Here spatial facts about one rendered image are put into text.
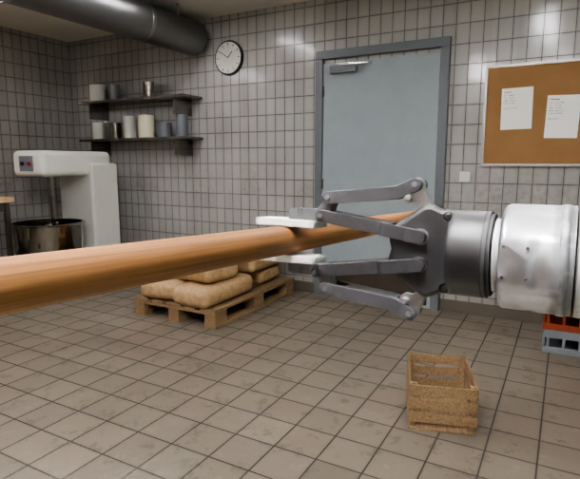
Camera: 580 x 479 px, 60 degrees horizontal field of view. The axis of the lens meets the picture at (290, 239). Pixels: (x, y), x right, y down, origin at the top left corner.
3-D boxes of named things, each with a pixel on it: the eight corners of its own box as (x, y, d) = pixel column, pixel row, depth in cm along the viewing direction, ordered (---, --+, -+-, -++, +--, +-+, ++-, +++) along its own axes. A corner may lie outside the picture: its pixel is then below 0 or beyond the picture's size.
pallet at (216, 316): (215, 329, 366) (215, 310, 364) (135, 314, 404) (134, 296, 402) (293, 293, 470) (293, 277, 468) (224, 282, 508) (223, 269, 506)
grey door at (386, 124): (436, 312, 408) (449, 34, 375) (311, 295, 462) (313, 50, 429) (439, 309, 416) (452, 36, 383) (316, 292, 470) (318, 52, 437)
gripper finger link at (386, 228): (422, 248, 44) (426, 232, 44) (310, 220, 49) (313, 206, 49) (433, 244, 47) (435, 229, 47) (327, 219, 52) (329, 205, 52)
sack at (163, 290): (175, 302, 382) (174, 283, 380) (138, 297, 397) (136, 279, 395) (218, 284, 439) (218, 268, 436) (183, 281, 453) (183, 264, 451)
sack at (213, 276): (241, 277, 401) (241, 258, 399) (208, 285, 372) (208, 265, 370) (187, 269, 437) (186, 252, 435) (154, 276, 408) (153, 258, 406)
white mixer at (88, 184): (44, 298, 450) (32, 149, 430) (0, 289, 481) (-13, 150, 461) (128, 277, 536) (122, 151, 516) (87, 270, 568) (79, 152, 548)
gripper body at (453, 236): (495, 206, 39) (381, 202, 44) (489, 313, 40) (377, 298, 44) (505, 204, 46) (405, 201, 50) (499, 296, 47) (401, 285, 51)
